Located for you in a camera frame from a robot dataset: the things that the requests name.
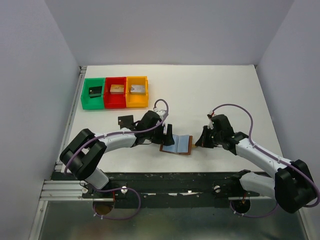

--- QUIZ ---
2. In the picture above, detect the black card in green bin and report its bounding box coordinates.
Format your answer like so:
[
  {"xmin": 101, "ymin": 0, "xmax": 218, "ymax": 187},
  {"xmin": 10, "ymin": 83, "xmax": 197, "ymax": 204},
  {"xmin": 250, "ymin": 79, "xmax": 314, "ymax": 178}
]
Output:
[{"xmin": 88, "ymin": 86, "xmax": 103, "ymax": 98}]

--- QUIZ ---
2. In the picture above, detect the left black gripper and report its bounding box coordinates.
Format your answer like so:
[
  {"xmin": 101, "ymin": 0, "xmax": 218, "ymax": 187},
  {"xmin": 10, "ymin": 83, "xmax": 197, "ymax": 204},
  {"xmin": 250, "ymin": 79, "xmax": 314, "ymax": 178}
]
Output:
[{"xmin": 146, "ymin": 122, "xmax": 175, "ymax": 146}]

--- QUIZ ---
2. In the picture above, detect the red plastic bin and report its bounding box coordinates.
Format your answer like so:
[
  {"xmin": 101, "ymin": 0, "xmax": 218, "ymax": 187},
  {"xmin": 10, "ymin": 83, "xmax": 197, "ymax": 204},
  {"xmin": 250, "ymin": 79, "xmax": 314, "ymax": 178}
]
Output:
[{"xmin": 103, "ymin": 76, "xmax": 127, "ymax": 109}]

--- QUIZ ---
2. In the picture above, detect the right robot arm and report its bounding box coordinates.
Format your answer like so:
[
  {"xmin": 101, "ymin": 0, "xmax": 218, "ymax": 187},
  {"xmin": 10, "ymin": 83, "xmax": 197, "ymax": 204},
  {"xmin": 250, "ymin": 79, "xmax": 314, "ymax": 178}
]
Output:
[{"xmin": 195, "ymin": 113, "xmax": 319, "ymax": 214}]

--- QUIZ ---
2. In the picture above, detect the green plastic bin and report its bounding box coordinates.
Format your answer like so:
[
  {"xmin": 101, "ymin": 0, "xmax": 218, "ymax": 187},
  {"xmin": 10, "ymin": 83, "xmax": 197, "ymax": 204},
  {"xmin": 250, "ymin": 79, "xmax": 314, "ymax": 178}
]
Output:
[{"xmin": 80, "ymin": 77, "xmax": 105, "ymax": 110}]

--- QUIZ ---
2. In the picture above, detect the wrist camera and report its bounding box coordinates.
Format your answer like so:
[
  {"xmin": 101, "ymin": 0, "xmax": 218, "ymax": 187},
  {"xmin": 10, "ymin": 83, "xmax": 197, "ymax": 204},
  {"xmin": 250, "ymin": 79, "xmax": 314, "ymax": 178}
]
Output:
[
  {"xmin": 153, "ymin": 107, "xmax": 168, "ymax": 120},
  {"xmin": 207, "ymin": 113, "xmax": 214, "ymax": 130}
]

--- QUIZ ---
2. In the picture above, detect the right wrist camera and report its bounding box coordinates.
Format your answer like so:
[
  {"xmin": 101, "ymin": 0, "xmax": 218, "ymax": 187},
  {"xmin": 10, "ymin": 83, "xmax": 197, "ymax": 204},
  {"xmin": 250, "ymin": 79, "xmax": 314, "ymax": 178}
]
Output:
[{"xmin": 207, "ymin": 113, "xmax": 214, "ymax": 130}]

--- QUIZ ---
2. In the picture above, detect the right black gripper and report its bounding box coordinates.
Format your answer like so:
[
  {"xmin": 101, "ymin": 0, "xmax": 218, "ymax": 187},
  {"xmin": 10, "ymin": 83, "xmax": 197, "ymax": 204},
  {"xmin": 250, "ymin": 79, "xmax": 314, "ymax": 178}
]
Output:
[{"xmin": 196, "ymin": 125, "xmax": 223, "ymax": 148}]

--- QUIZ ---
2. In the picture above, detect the gold card in red bin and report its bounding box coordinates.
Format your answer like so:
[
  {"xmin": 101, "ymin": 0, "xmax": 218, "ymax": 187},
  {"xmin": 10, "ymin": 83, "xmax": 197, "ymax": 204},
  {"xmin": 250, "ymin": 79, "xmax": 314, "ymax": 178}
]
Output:
[{"xmin": 109, "ymin": 84, "xmax": 124, "ymax": 94}]

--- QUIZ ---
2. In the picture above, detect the aluminium frame rail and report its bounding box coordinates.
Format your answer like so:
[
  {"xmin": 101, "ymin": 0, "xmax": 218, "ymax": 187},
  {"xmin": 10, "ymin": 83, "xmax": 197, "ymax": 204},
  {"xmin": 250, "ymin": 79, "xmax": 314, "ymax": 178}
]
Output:
[{"xmin": 27, "ymin": 65, "xmax": 88, "ymax": 240}]

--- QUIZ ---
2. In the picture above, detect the black VIP card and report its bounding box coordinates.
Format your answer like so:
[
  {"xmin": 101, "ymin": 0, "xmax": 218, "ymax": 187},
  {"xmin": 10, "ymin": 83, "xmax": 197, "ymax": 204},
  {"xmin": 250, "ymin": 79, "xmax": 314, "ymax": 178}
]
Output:
[{"xmin": 117, "ymin": 115, "xmax": 134, "ymax": 128}]

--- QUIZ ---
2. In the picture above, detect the yellow plastic bin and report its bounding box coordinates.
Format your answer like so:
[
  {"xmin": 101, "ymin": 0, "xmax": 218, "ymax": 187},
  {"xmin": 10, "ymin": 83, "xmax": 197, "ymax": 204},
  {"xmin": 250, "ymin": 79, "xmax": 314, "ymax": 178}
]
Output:
[{"xmin": 125, "ymin": 76, "xmax": 149, "ymax": 108}]

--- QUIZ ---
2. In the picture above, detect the brown leather card holder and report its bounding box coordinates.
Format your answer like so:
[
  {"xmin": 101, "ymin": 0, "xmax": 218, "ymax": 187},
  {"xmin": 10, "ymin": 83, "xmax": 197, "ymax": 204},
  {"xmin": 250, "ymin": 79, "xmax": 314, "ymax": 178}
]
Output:
[{"xmin": 159, "ymin": 135, "xmax": 193, "ymax": 156}]

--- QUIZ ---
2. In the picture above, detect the silver card in yellow bin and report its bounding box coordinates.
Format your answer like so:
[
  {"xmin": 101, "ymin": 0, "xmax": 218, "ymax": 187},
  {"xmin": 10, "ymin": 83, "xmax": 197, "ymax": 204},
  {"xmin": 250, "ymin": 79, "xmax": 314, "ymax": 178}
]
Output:
[{"xmin": 130, "ymin": 84, "xmax": 146, "ymax": 95}]

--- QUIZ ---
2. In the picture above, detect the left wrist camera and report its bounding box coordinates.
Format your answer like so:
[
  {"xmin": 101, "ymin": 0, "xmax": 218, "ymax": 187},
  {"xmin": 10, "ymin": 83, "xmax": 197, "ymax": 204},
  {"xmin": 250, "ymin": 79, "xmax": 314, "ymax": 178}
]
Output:
[{"xmin": 153, "ymin": 107, "xmax": 168, "ymax": 120}]

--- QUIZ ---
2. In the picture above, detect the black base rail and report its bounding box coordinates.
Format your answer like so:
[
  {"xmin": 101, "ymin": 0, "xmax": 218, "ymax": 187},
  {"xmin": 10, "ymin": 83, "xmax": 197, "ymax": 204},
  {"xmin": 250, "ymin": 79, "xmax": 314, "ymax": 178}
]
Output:
[{"xmin": 82, "ymin": 172, "xmax": 260, "ymax": 209}]

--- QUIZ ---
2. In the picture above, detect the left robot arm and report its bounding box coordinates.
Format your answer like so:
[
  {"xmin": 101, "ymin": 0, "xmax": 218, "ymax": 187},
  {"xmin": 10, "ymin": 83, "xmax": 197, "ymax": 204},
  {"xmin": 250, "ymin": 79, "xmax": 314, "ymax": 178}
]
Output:
[{"xmin": 59, "ymin": 108, "xmax": 175, "ymax": 198}]

